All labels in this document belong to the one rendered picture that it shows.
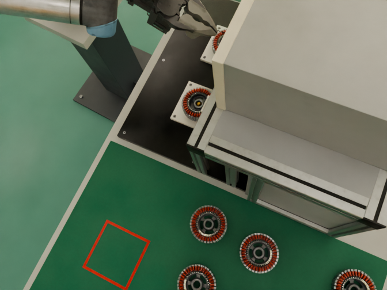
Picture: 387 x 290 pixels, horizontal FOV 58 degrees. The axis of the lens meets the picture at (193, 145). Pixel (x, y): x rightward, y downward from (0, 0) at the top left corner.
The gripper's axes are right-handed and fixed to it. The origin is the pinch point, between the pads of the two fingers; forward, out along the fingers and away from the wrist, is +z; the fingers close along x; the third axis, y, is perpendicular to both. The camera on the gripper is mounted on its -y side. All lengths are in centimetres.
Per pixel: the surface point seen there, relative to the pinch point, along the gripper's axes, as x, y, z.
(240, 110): 14.0, -1.4, 13.3
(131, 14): -68, 148, -37
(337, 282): 37, 15, 64
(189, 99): 3.6, 37.6, 7.3
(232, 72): 14.0, -14.6, 5.1
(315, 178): 21.1, -7.2, 32.8
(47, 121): 19, 153, -47
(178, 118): 10.1, 41.2, 7.7
